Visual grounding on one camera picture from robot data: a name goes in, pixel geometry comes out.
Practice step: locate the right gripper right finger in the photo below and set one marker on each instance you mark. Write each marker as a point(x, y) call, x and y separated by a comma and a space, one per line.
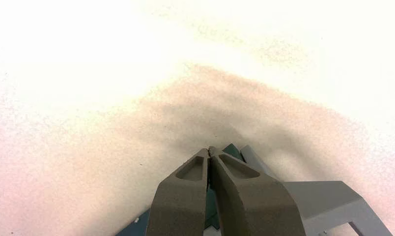
point(256, 208)

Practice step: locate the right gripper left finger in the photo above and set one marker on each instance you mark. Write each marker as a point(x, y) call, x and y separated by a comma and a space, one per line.
point(179, 208)

